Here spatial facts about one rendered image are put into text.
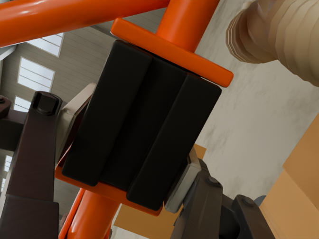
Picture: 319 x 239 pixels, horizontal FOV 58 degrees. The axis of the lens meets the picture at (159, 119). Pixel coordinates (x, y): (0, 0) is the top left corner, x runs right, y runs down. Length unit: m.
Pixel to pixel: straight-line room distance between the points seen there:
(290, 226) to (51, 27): 0.99
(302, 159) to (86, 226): 0.31
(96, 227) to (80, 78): 9.79
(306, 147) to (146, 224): 1.38
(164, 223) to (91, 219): 1.57
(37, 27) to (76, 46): 9.31
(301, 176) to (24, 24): 0.35
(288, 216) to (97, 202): 0.96
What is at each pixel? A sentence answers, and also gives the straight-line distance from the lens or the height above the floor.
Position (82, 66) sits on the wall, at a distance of 9.70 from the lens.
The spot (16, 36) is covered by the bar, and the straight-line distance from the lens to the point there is 0.18.
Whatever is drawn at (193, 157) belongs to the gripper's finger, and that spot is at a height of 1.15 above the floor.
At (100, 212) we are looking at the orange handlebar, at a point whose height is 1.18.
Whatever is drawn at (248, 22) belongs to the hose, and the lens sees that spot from 0.19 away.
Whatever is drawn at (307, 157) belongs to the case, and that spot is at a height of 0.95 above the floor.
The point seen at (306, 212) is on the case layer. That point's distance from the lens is 1.04.
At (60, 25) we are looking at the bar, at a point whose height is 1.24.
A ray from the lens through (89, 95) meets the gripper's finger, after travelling 0.17.
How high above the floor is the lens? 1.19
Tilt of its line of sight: 8 degrees down
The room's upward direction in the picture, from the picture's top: 66 degrees counter-clockwise
